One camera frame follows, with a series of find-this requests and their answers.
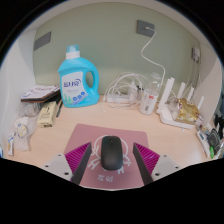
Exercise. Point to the blue detergent bottle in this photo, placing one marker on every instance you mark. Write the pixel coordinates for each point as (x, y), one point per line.
(75, 85)

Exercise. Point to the pink printed mouse pad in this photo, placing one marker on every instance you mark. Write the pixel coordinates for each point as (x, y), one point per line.
(130, 140)

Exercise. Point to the stack of books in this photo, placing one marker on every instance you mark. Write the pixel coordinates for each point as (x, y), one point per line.
(40, 92)

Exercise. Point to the black pouch with green trim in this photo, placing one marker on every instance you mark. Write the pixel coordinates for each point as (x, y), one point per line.
(215, 140)

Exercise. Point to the black computer mouse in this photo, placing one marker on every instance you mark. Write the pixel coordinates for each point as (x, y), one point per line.
(111, 153)

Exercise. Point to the white router with antennas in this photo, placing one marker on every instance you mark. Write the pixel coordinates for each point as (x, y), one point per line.
(166, 116)

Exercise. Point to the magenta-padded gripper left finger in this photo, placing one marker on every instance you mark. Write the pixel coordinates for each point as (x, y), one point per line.
(77, 158)

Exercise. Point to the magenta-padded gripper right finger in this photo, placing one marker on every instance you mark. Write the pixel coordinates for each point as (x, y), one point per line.
(147, 158)

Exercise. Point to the grey wall socket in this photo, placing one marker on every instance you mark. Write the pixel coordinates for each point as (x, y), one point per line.
(144, 28)

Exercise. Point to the white packet with yellow print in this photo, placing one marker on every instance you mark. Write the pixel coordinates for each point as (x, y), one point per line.
(11, 143)

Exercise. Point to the grey blank wall plate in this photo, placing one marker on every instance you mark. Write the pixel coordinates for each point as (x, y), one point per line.
(42, 41)

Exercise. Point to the black pen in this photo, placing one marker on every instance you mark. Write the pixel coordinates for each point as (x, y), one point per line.
(59, 108)

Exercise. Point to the white wall charger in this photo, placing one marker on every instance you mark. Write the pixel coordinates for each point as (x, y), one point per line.
(195, 54)

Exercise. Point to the clear plastic bag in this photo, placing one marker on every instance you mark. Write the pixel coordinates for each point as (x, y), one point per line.
(25, 131)

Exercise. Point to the clear plastic bottle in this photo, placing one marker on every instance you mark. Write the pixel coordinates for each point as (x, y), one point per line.
(149, 100)

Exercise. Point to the small yellow box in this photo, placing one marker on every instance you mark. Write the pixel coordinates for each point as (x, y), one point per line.
(46, 115)

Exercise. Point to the gold foil bag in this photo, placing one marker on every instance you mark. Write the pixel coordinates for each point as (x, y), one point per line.
(187, 111)

